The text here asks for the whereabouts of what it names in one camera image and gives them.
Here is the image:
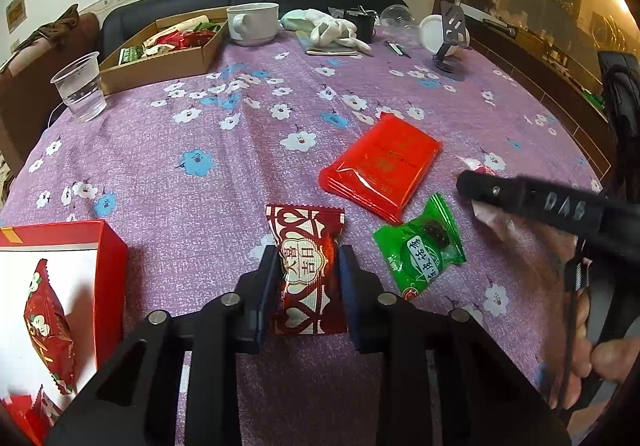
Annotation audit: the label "red white heart candy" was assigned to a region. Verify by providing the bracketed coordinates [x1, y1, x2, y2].
[266, 204, 347, 336]

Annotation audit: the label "green candy packet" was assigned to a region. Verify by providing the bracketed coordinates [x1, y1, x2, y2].
[373, 192, 466, 301]

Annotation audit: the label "red snack packet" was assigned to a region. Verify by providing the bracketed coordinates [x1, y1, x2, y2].
[319, 113, 442, 225]

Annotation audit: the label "person's right hand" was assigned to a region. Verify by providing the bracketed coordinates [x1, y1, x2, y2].
[549, 291, 639, 409]

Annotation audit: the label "purple floral tablecloth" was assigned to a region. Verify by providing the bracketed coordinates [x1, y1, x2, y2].
[1, 34, 600, 392]

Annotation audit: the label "red gift box tray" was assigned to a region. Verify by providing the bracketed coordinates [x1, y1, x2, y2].
[1, 221, 128, 445]

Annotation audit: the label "black phone stand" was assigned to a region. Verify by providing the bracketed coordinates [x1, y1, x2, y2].
[427, 0, 466, 80]

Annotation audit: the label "white round container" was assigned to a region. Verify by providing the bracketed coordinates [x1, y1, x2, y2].
[419, 14, 471, 57]

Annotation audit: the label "wooden display cabinet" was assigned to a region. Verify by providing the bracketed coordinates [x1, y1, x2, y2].
[439, 0, 640, 127]

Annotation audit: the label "clear glass bowl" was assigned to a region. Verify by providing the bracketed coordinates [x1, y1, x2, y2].
[378, 4, 416, 31]

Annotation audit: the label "red floral candy packet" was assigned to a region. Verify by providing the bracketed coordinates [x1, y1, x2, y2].
[23, 258, 76, 396]

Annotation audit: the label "white cloth gloves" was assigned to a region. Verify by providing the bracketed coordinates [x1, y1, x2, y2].
[280, 9, 371, 54]

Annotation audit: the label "brown cardboard snack box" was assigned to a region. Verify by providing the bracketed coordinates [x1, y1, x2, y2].
[99, 7, 228, 94]

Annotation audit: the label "white ceramic mug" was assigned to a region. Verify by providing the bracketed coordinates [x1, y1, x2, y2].
[227, 2, 279, 47]

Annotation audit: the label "clear plastic water cup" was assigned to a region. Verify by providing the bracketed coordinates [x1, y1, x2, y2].
[50, 51, 106, 123]

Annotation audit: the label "brown armchair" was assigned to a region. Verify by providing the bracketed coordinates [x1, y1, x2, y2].
[0, 5, 100, 173]

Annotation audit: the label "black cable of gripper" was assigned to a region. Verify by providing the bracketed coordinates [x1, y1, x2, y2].
[549, 234, 589, 412]

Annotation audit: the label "gold wall plaque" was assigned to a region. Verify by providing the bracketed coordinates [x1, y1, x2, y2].
[6, 0, 27, 33]

